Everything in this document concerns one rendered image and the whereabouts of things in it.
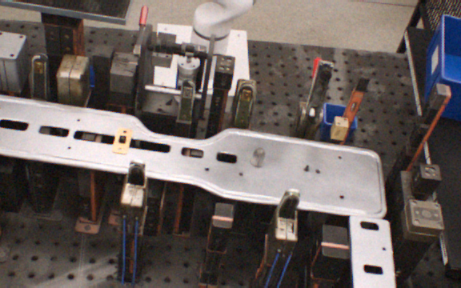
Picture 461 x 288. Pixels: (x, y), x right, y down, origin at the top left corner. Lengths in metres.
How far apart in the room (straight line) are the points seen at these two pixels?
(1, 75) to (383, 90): 1.35
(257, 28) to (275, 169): 2.14
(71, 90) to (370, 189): 0.80
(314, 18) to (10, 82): 2.45
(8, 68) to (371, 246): 0.99
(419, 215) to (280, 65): 1.00
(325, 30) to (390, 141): 1.67
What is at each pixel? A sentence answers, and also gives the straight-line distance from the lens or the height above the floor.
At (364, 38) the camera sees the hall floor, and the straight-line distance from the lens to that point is 3.79.
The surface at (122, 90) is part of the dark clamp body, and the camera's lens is 1.68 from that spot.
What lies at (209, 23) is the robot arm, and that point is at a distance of 1.90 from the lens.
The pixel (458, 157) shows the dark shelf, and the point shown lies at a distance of 1.75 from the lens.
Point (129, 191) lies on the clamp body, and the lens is 1.43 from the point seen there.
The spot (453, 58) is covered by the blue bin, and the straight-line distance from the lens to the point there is 2.06.
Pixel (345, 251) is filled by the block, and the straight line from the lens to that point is 1.50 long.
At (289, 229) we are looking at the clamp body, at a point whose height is 1.04.
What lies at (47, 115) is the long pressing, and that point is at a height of 1.00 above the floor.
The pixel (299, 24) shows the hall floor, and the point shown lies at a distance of 3.75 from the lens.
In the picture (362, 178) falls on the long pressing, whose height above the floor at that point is 1.00.
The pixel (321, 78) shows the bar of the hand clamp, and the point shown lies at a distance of 1.54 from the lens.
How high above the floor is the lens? 2.18
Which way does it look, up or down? 48 degrees down
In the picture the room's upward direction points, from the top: 12 degrees clockwise
